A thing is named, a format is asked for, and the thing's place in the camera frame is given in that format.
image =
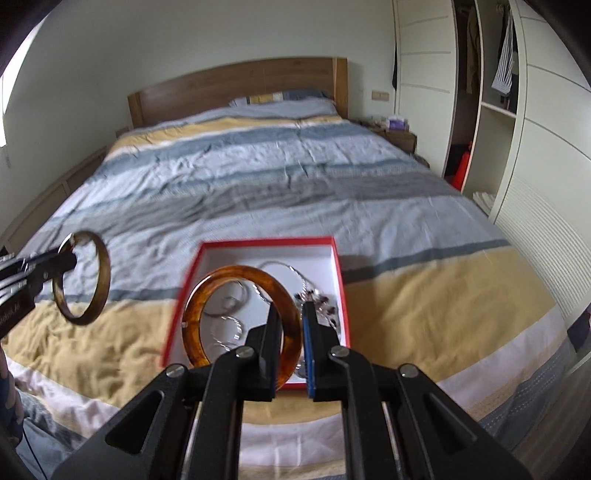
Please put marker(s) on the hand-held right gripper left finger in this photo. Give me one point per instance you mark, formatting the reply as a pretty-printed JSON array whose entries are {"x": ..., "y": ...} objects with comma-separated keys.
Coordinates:
[{"x": 265, "y": 350}]

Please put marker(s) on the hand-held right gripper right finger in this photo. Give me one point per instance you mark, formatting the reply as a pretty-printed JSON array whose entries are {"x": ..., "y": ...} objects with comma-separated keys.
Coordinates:
[{"x": 308, "y": 360}]

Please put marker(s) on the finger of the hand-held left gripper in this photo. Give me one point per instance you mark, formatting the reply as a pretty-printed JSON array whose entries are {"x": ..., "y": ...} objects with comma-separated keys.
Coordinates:
[
  {"x": 23, "y": 288},
  {"x": 46, "y": 264}
]

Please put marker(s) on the dark brown bangle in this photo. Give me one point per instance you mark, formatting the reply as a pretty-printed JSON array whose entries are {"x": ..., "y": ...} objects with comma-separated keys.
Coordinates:
[{"x": 105, "y": 277}]

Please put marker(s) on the amber orange bangle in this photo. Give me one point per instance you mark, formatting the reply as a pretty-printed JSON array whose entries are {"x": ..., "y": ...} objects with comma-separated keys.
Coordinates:
[{"x": 240, "y": 272}]

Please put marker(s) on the red cardboard box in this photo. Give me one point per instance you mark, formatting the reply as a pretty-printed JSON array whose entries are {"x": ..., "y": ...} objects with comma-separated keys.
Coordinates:
[{"x": 221, "y": 258}]

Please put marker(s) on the person's left hand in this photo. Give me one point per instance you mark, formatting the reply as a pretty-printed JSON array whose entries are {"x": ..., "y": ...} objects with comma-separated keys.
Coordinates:
[{"x": 7, "y": 392}]

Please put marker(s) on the thin silver bangle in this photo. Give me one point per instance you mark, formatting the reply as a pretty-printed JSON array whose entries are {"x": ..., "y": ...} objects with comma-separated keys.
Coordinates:
[{"x": 231, "y": 316}]

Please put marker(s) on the grey-blue cloth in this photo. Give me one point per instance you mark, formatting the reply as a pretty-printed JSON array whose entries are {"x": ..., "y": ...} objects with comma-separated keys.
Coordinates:
[{"x": 46, "y": 438}]

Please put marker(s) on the striped duvet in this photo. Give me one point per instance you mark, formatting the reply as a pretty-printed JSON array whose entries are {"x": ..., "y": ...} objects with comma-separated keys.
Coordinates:
[{"x": 277, "y": 184}]

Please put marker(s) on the white folded cloth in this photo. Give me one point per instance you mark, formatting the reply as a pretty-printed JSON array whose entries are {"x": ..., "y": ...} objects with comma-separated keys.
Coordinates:
[{"x": 484, "y": 202}]

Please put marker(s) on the wooden nightstand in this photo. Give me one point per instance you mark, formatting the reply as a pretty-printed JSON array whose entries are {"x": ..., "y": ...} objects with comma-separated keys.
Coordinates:
[{"x": 399, "y": 141}]

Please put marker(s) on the orange red bag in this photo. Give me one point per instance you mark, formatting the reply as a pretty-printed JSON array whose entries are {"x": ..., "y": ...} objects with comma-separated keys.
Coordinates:
[{"x": 461, "y": 168}]

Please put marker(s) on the wooden headboard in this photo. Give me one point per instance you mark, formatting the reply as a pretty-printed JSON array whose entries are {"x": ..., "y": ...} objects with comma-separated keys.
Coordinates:
[{"x": 221, "y": 87}]

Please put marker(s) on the purple tissue box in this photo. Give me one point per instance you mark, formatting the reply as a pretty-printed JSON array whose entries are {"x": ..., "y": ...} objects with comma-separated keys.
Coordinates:
[{"x": 399, "y": 124}]

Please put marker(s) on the striped pillow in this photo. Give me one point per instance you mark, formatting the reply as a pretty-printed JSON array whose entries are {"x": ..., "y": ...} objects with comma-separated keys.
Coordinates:
[{"x": 277, "y": 98}]

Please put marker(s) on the white wardrobe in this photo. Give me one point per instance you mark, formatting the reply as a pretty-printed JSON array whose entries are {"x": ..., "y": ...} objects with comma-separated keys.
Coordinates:
[{"x": 545, "y": 161}]

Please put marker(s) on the tan hanging coat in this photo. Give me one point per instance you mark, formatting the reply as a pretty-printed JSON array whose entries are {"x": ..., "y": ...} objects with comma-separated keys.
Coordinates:
[{"x": 472, "y": 46}]

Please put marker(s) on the striped hanging shirt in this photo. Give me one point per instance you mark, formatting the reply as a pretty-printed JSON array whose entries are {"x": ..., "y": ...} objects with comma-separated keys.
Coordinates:
[{"x": 504, "y": 55}]

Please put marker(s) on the wall socket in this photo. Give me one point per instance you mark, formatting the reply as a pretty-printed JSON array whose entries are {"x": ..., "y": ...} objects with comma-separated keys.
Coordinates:
[{"x": 380, "y": 96}]

